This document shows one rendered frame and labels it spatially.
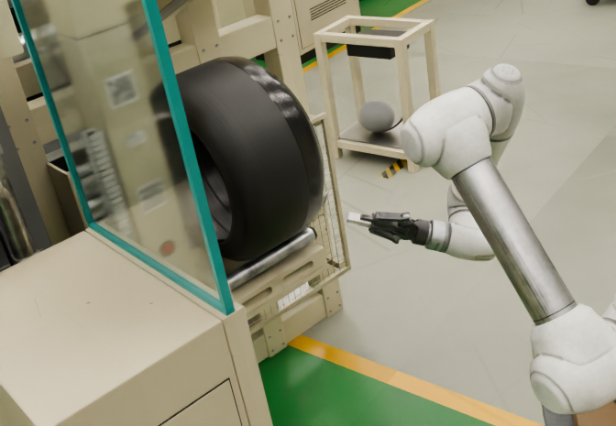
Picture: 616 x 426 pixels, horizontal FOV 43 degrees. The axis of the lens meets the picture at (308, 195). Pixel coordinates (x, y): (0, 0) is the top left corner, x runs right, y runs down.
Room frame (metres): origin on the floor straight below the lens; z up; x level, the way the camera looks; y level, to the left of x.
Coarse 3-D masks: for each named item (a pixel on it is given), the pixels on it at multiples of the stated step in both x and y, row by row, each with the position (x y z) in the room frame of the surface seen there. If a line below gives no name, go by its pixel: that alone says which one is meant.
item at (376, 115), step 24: (336, 24) 4.50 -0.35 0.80; (360, 24) 4.53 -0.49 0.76; (384, 24) 4.41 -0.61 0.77; (408, 24) 4.30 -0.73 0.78; (432, 24) 4.22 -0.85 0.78; (360, 48) 4.26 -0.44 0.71; (384, 48) 4.15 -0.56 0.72; (408, 48) 4.26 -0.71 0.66; (432, 48) 4.21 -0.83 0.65; (360, 72) 4.61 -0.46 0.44; (408, 72) 4.01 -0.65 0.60; (432, 72) 4.21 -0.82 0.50; (360, 96) 4.58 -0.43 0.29; (408, 96) 3.99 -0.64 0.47; (432, 96) 4.22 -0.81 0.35; (336, 120) 4.39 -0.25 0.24; (360, 120) 4.35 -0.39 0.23; (384, 120) 4.25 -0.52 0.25; (336, 144) 4.36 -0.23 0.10; (360, 144) 4.25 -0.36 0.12; (384, 144) 4.16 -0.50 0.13; (408, 168) 4.01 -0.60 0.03
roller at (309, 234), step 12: (312, 228) 2.00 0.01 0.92; (288, 240) 1.96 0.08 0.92; (300, 240) 1.96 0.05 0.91; (312, 240) 1.98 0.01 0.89; (276, 252) 1.91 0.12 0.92; (288, 252) 1.93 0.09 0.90; (252, 264) 1.87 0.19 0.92; (264, 264) 1.88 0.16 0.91; (228, 276) 1.82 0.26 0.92; (240, 276) 1.83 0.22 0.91; (252, 276) 1.85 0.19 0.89
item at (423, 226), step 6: (402, 222) 1.92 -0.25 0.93; (414, 222) 1.92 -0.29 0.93; (420, 222) 1.92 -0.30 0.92; (426, 222) 1.92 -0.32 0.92; (408, 228) 1.91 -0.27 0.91; (414, 228) 1.91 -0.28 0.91; (420, 228) 1.90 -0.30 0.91; (426, 228) 1.90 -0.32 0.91; (408, 234) 1.93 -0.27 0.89; (414, 234) 1.91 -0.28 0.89; (420, 234) 1.89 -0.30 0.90; (426, 234) 1.89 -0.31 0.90; (414, 240) 1.90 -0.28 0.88; (420, 240) 1.89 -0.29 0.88; (426, 240) 1.89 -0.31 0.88
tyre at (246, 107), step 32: (224, 64) 2.05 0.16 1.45; (256, 64) 2.04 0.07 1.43; (192, 96) 1.92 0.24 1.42; (224, 96) 1.90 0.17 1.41; (256, 96) 1.91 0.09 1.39; (288, 96) 1.95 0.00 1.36; (192, 128) 1.88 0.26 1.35; (224, 128) 1.83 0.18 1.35; (256, 128) 1.84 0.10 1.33; (288, 128) 1.87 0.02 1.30; (224, 160) 1.80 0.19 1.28; (256, 160) 1.79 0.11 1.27; (288, 160) 1.83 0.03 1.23; (320, 160) 1.89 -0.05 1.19; (224, 192) 2.22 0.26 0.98; (256, 192) 1.77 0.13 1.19; (288, 192) 1.81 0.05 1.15; (320, 192) 1.89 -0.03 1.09; (224, 224) 2.11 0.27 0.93; (256, 224) 1.77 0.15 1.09; (288, 224) 1.83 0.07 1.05; (224, 256) 1.90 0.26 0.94; (256, 256) 1.85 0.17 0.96
